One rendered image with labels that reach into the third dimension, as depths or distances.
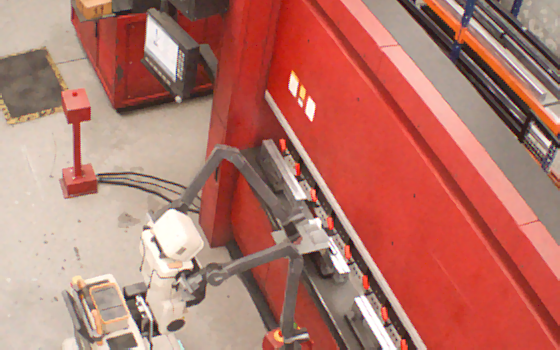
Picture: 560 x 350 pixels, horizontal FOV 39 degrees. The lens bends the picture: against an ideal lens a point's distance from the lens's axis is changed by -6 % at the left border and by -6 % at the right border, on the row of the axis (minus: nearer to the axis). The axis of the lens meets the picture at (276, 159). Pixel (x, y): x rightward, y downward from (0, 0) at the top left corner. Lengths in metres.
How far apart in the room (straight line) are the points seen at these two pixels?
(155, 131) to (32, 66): 1.31
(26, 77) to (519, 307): 4.87
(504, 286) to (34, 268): 3.30
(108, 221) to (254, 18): 1.99
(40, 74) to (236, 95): 2.61
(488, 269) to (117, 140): 3.77
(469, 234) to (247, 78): 1.90
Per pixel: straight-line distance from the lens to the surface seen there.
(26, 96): 6.70
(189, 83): 4.66
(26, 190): 5.93
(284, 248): 3.80
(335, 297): 4.33
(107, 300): 4.14
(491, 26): 5.68
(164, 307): 4.14
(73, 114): 5.35
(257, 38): 4.49
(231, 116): 4.78
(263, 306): 5.27
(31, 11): 7.74
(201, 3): 4.40
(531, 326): 3.02
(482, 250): 3.16
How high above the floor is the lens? 4.21
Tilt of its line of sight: 42 degrees down
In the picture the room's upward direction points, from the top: 11 degrees clockwise
